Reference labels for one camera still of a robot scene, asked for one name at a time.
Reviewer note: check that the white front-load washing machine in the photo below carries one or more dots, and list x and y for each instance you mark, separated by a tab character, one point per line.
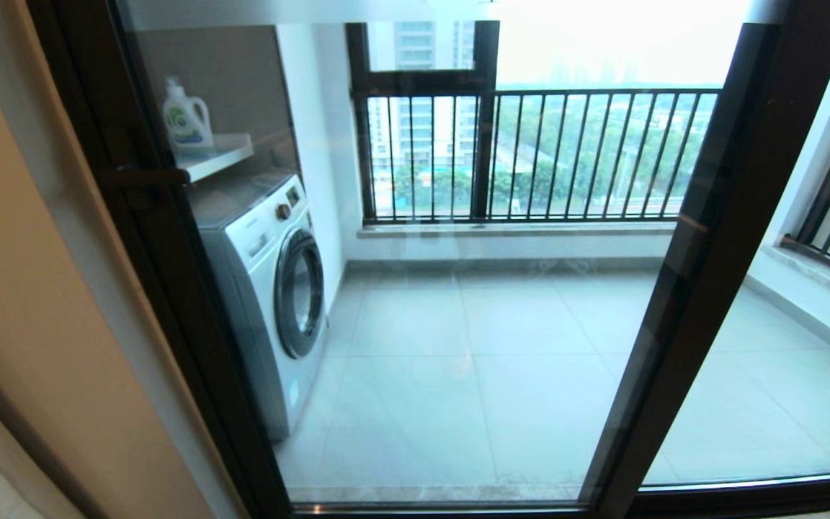
264	288

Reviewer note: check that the white wall shelf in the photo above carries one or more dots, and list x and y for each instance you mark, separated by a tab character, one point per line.
213	158

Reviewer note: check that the dark framed sliding glass door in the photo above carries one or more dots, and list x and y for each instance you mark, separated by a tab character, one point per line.
782	501

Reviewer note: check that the white detergent bottle green label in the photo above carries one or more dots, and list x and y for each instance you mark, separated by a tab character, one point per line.
186	119

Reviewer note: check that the grey high-rise building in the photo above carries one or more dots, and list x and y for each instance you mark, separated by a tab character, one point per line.
418	47

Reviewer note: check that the dark window frame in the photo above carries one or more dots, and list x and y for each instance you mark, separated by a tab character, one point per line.
485	144

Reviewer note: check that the dark brown fixed glass door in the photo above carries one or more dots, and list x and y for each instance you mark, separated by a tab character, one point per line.
782	375

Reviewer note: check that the long black balcony railing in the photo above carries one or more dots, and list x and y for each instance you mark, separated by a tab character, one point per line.
602	92

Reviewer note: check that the grey stone window sill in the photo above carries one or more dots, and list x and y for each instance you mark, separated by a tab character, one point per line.
818	280
516	229

